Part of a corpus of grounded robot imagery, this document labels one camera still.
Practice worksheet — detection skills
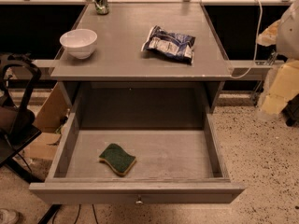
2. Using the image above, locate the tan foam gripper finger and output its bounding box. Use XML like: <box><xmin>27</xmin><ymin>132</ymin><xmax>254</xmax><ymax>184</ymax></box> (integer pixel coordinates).
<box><xmin>257</xmin><ymin>20</ymin><xmax>280</xmax><ymax>47</ymax></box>
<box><xmin>257</xmin><ymin>60</ymin><xmax>299</xmax><ymax>119</ymax></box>

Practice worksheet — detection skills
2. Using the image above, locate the green yellow sponge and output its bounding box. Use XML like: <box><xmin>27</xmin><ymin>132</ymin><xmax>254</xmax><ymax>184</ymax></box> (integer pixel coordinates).
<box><xmin>99</xmin><ymin>143</ymin><xmax>136</xmax><ymax>176</ymax></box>

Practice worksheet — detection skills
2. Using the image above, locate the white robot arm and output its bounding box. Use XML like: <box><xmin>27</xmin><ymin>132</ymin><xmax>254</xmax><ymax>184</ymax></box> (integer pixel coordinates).
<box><xmin>257</xmin><ymin>0</ymin><xmax>299</xmax><ymax>120</ymax></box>

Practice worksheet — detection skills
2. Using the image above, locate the grey cabinet counter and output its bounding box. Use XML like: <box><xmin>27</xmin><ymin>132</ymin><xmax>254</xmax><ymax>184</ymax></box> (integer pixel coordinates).
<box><xmin>50</xmin><ymin>2</ymin><xmax>234</xmax><ymax>114</ymax></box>

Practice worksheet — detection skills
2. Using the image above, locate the grey open top drawer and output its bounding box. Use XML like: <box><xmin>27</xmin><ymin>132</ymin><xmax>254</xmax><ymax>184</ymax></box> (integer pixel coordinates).
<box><xmin>28</xmin><ymin>81</ymin><xmax>247</xmax><ymax>205</ymax></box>

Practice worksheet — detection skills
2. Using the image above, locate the blue white chip bag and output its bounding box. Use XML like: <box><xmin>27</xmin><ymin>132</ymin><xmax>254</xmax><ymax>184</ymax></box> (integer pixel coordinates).
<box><xmin>141</xmin><ymin>25</ymin><xmax>195</xmax><ymax>64</ymax></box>

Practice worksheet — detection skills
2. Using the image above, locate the white ceramic bowl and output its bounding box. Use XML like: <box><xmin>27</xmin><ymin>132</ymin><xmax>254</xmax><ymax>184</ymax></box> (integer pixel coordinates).
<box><xmin>60</xmin><ymin>29</ymin><xmax>97</xmax><ymax>59</ymax></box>

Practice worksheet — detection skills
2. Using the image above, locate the brown cardboard box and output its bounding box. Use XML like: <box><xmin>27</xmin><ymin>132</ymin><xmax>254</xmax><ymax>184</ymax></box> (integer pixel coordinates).
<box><xmin>24</xmin><ymin>84</ymin><xmax>69</xmax><ymax>160</ymax></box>

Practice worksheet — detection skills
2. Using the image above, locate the black chair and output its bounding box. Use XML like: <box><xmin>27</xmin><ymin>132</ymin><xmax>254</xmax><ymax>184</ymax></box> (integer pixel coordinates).
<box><xmin>0</xmin><ymin>53</ymin><xmax>62</xmax><ymax>224</ymax></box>

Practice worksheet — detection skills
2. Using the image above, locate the white shoe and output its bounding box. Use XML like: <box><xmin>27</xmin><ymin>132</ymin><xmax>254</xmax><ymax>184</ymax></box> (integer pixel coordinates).
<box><xmin>0</xmin><ymin>209</ymin><xmax>19</xmax><ymax>224</ymax></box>

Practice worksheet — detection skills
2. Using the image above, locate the white cable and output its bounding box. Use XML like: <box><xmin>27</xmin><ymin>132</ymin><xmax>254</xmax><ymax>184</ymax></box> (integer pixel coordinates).
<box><xmin>229</xmin><ymin>0</ymin><xmax>263</xmax><ymax>80</ymax></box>

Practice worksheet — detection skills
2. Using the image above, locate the black floor cable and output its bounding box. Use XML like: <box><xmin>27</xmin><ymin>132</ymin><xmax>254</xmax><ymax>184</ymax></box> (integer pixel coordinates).
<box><xmin>73</xmin><ymin>204</ymin><xmax>82</xmax><ymax>224</ymax></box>
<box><xmin>92</xmin><ymin>204</ymin><xmax>100</xmax><ymax>224</ymax></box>

